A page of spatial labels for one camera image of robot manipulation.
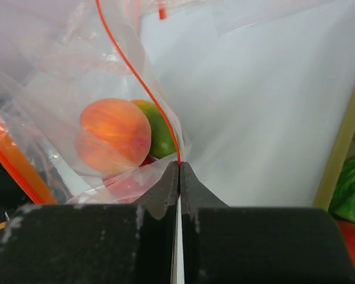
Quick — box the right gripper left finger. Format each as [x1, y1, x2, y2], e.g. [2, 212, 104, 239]
[0, 162, 179, 283]

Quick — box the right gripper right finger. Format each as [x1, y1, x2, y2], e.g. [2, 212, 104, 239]
[179, 162, 355, 283]

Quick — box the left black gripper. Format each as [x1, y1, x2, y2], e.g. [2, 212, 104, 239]
[0, 164, 33, 209]

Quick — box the red toy apple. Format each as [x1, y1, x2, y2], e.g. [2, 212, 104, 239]
[99, 155, 158, 204]

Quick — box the toy peach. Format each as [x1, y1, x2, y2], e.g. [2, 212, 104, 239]
[75, 98, 151, 175]

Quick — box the clear orange-zipper bag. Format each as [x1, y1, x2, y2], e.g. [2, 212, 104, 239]
[0, 1, 186, 204]

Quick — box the red-green toy mango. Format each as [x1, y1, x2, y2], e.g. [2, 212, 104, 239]
[131, 99, 176, 159]

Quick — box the olive green plastic bin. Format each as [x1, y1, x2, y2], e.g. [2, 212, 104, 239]
[312, 86, 355, 210]

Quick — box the pile of spare zip bags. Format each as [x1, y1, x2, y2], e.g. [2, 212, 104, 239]
[130, 0, 273, 21]

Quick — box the green toy cabbage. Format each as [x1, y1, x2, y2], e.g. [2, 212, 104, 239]
[328, 155, 355, 223]

